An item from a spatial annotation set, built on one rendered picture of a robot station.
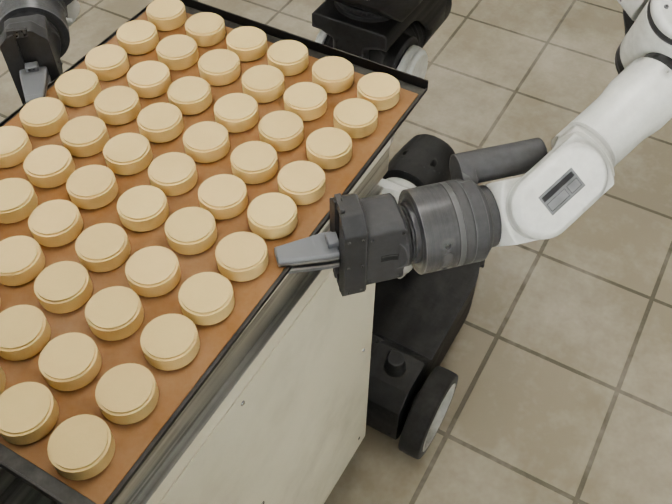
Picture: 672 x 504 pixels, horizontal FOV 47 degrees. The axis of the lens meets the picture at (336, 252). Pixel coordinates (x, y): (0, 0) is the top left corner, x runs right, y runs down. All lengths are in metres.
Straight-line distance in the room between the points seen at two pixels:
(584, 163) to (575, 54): 2.01
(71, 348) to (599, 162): 0.52
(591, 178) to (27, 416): 0.55
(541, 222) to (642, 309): 1.33
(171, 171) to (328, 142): 0.17
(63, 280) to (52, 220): 0.08
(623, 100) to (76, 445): 0.61
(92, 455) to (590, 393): 1.42
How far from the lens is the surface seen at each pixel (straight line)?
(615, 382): 1.94
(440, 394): 1.59
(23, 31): 0.99
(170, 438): 0.81
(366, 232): 0.71
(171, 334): 0.69
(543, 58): 2.74
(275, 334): 0.90
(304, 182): 0.79
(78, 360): 0.70
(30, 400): 0.69
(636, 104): 0.85
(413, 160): 1.78
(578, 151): 0.78
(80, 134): 0.89
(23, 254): 0.79
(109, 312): 0.72
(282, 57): 0.95
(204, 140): 0.85
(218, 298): 0.71
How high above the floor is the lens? 1.59
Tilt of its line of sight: 51 degrees down
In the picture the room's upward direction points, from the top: straight up
